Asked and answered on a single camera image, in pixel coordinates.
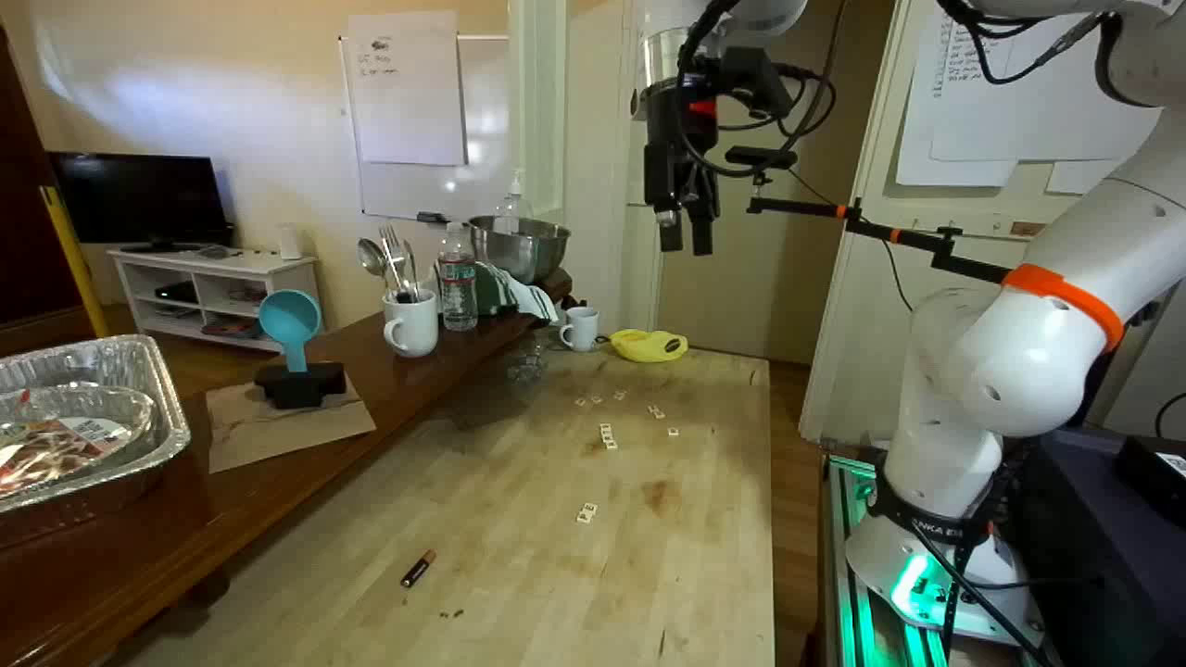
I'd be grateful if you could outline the steel mixing bowl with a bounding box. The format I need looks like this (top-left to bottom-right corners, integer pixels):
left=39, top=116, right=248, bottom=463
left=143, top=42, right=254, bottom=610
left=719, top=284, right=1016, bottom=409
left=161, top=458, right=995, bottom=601
left=464, top=216, right=574, bottom=284

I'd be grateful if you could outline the yellow toy banana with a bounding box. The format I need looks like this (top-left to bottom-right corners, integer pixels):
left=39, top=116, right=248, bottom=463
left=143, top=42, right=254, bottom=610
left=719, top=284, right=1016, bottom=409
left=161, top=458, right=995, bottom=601
left=609, top=327, right=694, bottom=365

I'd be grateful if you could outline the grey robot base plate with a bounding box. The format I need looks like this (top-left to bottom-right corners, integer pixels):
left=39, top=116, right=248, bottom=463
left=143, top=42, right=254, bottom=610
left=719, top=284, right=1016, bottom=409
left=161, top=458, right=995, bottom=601
left=845, top=510, right=1051, bottom=653

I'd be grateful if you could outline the metal serving spoon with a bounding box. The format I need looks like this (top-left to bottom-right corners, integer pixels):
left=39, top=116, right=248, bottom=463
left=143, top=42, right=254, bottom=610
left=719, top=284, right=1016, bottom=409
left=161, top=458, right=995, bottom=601
left=355, top=232, right=394, bottom=297
left=385, top=224, right=422, bottom=297

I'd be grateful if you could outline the white wall board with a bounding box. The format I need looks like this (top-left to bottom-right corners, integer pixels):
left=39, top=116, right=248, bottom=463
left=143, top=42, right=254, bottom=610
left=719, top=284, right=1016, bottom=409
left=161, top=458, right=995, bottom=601
left=333, top=29, right=520, bottom=224

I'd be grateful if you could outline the dark brown wooden table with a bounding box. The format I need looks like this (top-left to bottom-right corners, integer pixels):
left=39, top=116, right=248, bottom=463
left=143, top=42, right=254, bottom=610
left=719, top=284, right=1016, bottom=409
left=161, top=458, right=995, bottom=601
left=0, top=263, right=579, bottom=667

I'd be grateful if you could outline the black mount bar orange clamp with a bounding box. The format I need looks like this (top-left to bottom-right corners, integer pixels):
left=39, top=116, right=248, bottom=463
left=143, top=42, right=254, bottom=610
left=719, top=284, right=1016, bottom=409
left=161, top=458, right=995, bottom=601
left=743, top=192, right=1050, bottom=284

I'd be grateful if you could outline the white paper sheet on board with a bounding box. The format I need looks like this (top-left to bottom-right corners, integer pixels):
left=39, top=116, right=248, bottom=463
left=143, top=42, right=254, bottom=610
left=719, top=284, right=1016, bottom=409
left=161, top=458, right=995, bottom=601
left=344, top=12, right=467, bottom=169

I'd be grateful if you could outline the large aluminium foil tray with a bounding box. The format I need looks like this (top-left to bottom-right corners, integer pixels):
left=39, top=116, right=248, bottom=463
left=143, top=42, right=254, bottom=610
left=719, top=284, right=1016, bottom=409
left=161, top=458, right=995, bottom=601
left=0, top=331, right=197, bottom=520

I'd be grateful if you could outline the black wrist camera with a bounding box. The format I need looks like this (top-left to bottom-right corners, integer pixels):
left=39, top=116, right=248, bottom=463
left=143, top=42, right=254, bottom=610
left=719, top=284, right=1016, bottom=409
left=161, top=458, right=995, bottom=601
left=722, top=145, right=800, bottom=173

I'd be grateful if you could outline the aluminium frame with green light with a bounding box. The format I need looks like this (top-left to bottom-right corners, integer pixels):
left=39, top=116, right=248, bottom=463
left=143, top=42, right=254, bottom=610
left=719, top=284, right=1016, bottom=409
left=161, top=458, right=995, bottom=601
left=816, top=447, right=958, bottom=667

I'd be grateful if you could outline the small white mug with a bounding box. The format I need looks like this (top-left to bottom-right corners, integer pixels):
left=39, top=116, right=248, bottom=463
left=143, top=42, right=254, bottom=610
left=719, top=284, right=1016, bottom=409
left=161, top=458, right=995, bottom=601
left=554, top=304, right=605, bottom=357

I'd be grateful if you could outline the black flat screen television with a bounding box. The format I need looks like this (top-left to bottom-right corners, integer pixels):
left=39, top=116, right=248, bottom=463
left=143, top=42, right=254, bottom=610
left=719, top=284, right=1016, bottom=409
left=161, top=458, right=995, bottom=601
left=44, top=147, right=242, bottom=254

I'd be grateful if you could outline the dark control box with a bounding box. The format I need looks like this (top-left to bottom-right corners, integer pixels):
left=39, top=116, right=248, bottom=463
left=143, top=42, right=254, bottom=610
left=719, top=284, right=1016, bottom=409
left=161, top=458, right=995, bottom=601
left=1005, top=421, right=1186, bottom=667

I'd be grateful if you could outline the black block stand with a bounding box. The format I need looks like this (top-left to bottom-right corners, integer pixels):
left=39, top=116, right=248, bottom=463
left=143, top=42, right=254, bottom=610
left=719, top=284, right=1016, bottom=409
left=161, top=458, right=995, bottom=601
left=250, top=360, right=350, bottom=412

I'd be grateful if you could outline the brown cardboard sheet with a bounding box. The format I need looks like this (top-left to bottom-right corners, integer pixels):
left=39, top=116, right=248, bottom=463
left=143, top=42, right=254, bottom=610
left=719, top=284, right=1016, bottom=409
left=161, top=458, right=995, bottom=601
left=200, top=370, right=380, bottom=479

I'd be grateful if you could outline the white television shelf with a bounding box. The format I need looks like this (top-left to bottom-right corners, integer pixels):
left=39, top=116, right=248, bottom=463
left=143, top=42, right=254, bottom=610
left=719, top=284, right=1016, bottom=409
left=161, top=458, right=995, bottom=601
left=106, top=243, right=327, bottom=357

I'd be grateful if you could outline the large white mug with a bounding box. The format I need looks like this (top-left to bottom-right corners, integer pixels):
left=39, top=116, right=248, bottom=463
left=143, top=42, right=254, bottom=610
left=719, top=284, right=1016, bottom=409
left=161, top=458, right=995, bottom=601
left=378, top=284, right=443, bottom=364

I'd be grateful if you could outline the crushed clear plastic bottle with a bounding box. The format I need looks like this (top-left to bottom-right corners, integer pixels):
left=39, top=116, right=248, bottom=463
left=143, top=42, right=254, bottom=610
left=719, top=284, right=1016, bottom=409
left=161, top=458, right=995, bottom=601
left=499, top=339, right=551, bottom=386

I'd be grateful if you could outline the black marker pen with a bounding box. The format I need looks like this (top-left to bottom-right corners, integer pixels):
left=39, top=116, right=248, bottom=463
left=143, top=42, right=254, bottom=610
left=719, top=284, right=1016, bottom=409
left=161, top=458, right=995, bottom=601
left=396, top=548, right=436, bottom=591

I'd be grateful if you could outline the clear plastic water bottle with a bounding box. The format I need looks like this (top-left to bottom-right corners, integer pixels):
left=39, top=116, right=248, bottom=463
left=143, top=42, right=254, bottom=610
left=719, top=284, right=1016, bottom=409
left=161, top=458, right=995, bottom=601
left=434, top=220, right=483, bottom=332

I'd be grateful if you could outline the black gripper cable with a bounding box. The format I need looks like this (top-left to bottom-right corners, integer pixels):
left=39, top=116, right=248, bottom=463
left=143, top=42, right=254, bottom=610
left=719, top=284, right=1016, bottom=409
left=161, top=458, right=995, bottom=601
left=706, top=52, right=845, bottom=190

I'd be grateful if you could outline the green striped white towel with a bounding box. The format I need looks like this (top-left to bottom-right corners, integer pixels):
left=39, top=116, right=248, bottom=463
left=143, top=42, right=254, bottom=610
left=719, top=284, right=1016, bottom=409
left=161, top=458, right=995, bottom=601
left=475, top=254, right=567, bottom=327

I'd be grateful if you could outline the yellow long stick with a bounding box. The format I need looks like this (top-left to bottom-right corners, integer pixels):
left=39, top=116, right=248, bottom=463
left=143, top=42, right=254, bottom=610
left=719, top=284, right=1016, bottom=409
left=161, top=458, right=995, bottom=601
left=34, top=180, right=109, bottom=339

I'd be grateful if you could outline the crumpled wrapper with red print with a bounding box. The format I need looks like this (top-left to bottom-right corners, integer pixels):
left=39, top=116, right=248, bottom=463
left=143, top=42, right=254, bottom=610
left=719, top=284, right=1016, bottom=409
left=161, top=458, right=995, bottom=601
left=0, top=415, right=138, bottom=497

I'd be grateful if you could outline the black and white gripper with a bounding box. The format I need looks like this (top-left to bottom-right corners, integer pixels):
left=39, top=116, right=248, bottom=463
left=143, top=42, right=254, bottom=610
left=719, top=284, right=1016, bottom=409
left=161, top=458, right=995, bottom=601
left=642, top=76, right=722, bottom=258

